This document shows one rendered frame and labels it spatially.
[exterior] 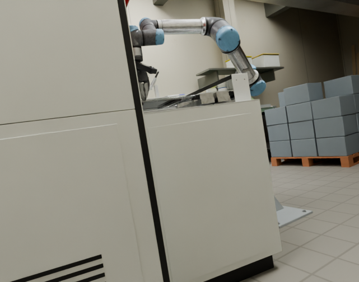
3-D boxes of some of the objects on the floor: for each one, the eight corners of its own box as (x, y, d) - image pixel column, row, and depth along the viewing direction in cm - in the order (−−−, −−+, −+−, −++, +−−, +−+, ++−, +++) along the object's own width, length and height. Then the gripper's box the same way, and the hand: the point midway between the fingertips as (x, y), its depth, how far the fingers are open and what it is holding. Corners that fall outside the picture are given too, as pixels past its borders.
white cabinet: (163, 319, 110) (130, 116, 107) (121, 243, 199) (102, 131, 197) (288, 266, 133) (262, 99, 131) (200, 219, 223) (184, 120, 220)
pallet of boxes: (376, 156, 365) (364, 74, 362) (349, 167, 324) (336, 75, 321) (299, 157, 456) (290, 92, 453) (271, 165, 416) (261, 94, 413)
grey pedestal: (265, 204, 236) (251, 109, 233) (312, 212, 198) (296, 99, 196) (219, 222, 210) (202, 115, 207) (264, 236, 172) (244, 106, 169)
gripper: (135, 62, 142) (141, 103, 142) (121, 60, 134) (128, 103, 135) (147, 57, 136) (153, 100, 137) (133, 55, 129) (140, 100, 130)
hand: (145, 98), depth 134 cm, fingers closed
